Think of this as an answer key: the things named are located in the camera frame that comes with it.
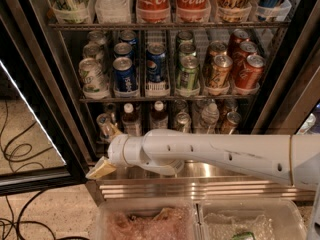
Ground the blue pepsi can rear left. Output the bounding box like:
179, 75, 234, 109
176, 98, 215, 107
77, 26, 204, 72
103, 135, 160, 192
119, 30, 138, 47

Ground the gold can bottom shelf front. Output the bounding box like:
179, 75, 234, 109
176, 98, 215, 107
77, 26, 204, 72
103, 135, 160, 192
220, 111, 242, 134

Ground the red can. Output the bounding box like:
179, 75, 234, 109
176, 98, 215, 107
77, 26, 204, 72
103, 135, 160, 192
235, 55, 265, 89
228, 29, 250, 54
231, 41, 258, 77

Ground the black floor cable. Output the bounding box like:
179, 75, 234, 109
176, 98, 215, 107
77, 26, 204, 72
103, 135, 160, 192
0, 98, 91, 240

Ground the silver redbull can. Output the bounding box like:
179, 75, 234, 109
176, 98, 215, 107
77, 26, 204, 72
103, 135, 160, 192
103, 103, 117, 124
96, 113, 115, 142

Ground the blue pepsi can front left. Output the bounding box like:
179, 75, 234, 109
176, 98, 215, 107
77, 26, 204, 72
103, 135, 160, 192
113, 57, 137, 92

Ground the gold can bottom shelf rear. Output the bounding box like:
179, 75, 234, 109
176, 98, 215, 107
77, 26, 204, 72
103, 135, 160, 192
220, 98, 238, 117

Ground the red can front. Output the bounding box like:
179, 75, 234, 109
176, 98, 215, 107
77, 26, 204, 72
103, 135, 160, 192
235, 55, 265, 89

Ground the plastic bin clear bubble wrap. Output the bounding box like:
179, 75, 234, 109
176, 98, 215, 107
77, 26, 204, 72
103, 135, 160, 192
198, 198, 307, 240

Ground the tea bottle white cap left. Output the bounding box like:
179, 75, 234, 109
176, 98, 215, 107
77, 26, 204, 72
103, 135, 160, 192
122, 103, 142, 136

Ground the silver redbull can rear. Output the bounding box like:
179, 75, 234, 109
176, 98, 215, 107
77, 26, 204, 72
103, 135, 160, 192
103, 103, 117, 124

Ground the red can middle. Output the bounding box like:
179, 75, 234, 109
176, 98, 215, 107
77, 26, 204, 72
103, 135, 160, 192
231, 41, 258, 77

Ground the right glass fridge door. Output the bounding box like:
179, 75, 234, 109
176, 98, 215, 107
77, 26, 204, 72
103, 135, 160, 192
251, 0, 320, 134

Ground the tea bottle white cap right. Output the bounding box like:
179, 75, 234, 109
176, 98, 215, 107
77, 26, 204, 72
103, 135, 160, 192
150, 101, 168, 129

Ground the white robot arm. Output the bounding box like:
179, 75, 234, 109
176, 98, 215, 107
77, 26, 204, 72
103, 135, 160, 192
86, 129, 320, 195

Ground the silver redbull can front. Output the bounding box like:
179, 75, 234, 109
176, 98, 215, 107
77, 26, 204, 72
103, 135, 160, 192
96, 113, 115, 142

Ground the green can middle shelf rear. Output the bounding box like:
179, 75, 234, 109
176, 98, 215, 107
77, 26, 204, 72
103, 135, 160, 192
176, 30, 194, 45

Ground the white green can front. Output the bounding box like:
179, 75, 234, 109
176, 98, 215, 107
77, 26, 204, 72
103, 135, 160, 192
79, 58, 107, 93

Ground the clear water bottle front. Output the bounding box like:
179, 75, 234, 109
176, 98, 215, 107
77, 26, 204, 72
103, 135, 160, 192
197, 103, 219, 134

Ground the green can bottom shelf front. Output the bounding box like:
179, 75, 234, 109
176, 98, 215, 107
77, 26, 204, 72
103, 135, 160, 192
174, 112, 191, 133

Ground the orange gold can front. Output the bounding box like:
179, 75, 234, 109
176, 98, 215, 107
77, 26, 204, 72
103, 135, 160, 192
206, 54, 233, 88

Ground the open glass fridge door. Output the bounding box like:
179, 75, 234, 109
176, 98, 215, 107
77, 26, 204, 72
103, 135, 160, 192
0, 0, 90, 195

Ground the white green can rear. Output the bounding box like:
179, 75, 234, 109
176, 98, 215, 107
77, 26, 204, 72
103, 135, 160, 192
87, 31, 107, 47

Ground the red can rear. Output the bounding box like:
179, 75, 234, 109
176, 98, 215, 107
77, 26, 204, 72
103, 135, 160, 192
228, 29, 250, 54

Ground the coca-cola bottle right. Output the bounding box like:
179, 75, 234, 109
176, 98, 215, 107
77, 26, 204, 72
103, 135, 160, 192
176, 0, 207, 22

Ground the clear water bottle rear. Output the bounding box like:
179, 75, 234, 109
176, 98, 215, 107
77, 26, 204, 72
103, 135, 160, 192
192, 99, 214, 117

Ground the orange gold can rear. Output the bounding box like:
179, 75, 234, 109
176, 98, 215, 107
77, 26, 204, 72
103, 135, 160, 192
205, 41, 228, 64

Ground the clear water bottle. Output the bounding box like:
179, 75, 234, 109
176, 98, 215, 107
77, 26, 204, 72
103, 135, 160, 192
192, 99, 214, 117
197, 103, 219, 134

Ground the blue pepsi can middle left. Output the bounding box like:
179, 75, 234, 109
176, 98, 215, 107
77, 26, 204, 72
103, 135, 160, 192
114, 42, 134, 60

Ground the orange gold can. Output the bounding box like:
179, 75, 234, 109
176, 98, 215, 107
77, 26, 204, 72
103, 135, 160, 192
205, 41, 228, 64
206, 54, 233, 88

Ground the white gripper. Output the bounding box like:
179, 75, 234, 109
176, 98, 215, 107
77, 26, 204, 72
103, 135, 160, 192
86, 123, 129, 180

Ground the plastic bin pink bubble wrap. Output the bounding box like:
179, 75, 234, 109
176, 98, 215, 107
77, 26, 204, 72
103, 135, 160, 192
94, 197, 201, 240

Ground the blue pepsi can centre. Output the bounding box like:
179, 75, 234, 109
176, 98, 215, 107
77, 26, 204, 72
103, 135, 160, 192
146, 42, 166, 83

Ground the tea bottle white cap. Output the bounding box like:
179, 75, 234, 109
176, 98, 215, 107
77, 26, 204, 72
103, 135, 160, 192
150, 101, 168, 129
122, 103, 142, 136

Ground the white green can middle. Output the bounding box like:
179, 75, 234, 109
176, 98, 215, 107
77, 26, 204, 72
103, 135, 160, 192
83, 43, 104, 64

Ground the green item in bin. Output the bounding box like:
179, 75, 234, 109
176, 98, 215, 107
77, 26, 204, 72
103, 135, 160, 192
231, 232, 256, 240

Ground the green can bottom shelf rear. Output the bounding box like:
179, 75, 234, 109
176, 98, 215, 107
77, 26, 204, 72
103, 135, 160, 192
173, 100, 189, 115

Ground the blue pepsi can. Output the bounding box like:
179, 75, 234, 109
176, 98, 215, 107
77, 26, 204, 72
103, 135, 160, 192
114, 42, 134, 60
146, 42, 166, 83
113, 57, 137, 92
119, 30, 138, 47

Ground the green can middle shelf front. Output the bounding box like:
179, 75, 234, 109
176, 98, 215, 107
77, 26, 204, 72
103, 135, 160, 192
176, 55, 199, 90

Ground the steel fridge cabinet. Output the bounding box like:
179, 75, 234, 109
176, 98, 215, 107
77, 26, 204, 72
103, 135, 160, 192
19, 0, 320, 207

